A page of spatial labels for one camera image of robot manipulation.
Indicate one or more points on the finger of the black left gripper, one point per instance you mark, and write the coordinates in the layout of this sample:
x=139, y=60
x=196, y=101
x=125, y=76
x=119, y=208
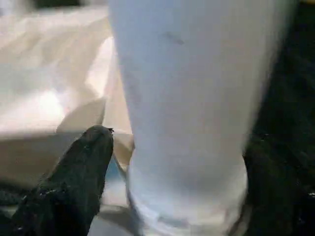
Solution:
x=12, y=195

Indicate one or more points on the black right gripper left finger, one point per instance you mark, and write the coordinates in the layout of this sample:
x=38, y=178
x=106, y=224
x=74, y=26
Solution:
x=73, y=184

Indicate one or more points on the white plastic table leg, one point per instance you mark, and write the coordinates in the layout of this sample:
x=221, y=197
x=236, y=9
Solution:
x=197, y=86

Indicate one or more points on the white plastic table top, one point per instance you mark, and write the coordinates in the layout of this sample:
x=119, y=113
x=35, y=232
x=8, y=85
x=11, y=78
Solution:
x=49, y=61

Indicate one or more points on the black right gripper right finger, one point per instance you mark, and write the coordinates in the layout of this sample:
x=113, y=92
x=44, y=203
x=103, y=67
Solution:
x=275, y=196

